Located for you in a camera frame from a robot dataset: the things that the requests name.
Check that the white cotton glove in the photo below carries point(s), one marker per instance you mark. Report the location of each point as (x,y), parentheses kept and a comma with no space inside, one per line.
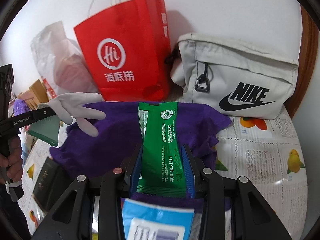
(70,106)

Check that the white Miniso plastic bag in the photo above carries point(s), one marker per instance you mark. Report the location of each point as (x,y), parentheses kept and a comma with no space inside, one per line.
(60,63)

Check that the purple fluffy towel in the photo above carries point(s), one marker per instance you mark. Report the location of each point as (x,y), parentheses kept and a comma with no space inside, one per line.
(197,126)

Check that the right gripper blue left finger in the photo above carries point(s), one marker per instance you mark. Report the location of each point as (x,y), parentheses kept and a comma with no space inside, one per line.
(135,168)

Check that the wooden bed headboard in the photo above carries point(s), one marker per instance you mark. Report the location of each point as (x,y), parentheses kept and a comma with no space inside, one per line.
(35,95)

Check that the blue tissue pack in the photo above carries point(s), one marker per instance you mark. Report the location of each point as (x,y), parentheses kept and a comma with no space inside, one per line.
(147,221)

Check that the brown wooden door frame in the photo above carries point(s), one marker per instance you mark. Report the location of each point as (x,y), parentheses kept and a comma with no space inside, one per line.
(307,61)

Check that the fruit pattern tablecloth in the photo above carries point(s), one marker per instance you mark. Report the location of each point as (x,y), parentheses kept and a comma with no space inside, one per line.
(268,152)

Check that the purple plush toy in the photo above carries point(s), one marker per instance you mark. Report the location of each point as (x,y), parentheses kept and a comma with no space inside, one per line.
(20,107)

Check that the dark green tea box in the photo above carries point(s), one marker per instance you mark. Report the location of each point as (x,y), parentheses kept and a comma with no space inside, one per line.
(52,181)

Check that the red Haidilao paper bag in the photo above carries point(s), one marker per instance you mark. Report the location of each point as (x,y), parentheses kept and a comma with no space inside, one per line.
(125,47)

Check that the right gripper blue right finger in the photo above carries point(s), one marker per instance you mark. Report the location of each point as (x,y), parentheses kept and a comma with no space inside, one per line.
(189,169)

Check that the green sachet packet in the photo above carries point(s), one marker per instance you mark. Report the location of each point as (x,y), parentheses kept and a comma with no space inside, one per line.
(162,171)

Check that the grey Nike waist bag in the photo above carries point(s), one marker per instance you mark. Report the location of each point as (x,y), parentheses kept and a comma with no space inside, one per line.
(234,77)

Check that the person's left hand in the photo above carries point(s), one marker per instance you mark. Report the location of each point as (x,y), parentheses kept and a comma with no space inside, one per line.
(13,163)

